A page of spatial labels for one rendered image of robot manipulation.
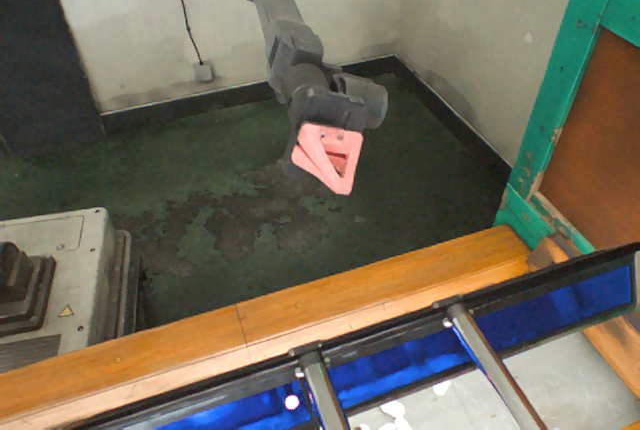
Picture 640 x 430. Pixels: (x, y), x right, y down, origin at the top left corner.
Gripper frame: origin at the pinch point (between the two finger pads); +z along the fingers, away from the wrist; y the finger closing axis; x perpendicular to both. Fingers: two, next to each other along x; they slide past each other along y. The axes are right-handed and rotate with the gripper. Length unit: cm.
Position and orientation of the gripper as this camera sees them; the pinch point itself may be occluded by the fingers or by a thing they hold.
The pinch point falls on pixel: (341, 186)
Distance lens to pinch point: 49.4
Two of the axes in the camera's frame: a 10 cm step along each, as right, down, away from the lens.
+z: 2.2, 6.7, -7.1
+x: -9.2, -1.0, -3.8
